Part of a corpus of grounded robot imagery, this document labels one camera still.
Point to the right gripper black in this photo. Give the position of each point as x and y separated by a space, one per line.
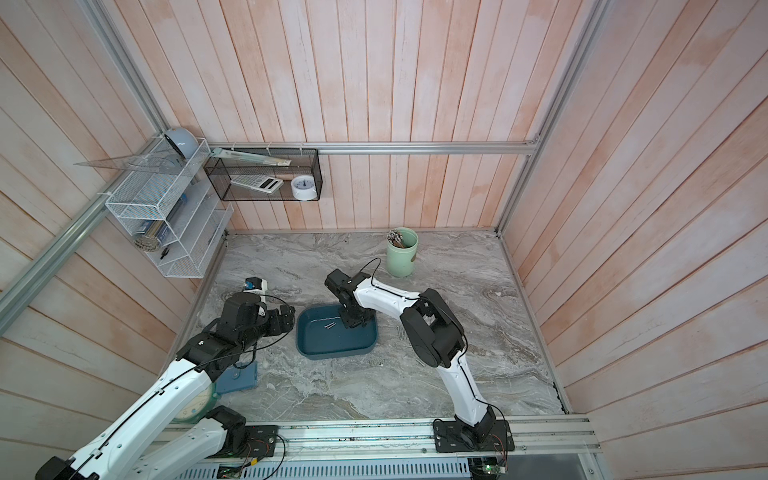
349 323

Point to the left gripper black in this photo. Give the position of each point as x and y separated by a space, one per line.
287 320

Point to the teal plastic storage tray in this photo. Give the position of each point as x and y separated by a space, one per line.
316 343

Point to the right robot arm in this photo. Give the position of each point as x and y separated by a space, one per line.
439 340

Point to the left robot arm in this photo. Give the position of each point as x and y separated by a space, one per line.
119 452

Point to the mint green cup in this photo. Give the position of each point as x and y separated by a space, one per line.
400 262

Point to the metal roll in rack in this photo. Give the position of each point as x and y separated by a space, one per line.
152 235

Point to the white tape roll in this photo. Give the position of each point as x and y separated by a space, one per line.
304 188

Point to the white calculator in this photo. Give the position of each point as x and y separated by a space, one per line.
260 183

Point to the green ruler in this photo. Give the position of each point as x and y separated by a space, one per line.
258 159

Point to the clear triangle ruler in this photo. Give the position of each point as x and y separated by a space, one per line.
162 162

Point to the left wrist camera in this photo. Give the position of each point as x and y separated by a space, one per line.
255 285

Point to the green wall clock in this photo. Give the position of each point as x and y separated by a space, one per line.
198 407

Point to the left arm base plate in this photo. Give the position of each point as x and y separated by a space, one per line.
250 441

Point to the aluminium front rail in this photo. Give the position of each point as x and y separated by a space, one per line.
414 438

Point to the black mesh wall basket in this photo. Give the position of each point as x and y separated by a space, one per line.
265 174

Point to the white wire shelf rack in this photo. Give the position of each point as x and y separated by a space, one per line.
186 201

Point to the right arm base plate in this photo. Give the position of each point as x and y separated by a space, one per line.
456 437

